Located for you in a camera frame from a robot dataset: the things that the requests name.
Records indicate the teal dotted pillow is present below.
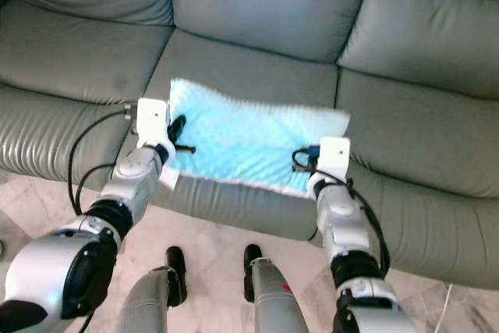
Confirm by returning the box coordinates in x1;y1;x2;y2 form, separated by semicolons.
168;78;352;197

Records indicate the grey-green leather sofa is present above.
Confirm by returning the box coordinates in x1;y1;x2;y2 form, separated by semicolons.
0;0;499;291

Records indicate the black right robot foot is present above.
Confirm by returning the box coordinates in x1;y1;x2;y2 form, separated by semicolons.
242;244;264;303

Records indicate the black robot foot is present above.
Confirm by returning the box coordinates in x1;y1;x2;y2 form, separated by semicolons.
164;246;188;308
242;244;264;303

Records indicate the black left robot foot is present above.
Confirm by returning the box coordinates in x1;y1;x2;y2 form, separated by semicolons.
164;246;188;308

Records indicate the grey right robot leg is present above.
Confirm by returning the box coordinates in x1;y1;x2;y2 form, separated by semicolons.
249;259;313;333

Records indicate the grey robot leg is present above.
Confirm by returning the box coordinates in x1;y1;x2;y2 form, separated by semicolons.
249;259;313;333
117;267;180;333

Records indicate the grey left robot leg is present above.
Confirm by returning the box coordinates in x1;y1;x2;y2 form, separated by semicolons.
117;267;180;333

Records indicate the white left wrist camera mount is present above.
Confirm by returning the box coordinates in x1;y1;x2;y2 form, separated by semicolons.
136;97;174;151

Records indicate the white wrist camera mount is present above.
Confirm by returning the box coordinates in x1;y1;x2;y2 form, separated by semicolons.
314;136;352;182
136;97;174;151

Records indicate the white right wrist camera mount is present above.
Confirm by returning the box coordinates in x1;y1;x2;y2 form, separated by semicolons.
314;136;352;182

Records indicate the long black left arm cable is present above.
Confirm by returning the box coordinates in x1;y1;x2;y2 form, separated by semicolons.
68;109;140;217

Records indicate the short black left arm cable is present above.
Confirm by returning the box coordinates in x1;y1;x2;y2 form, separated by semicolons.
78;161;126;213

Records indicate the thin white cord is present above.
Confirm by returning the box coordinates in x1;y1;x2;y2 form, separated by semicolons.
439;282;458;320

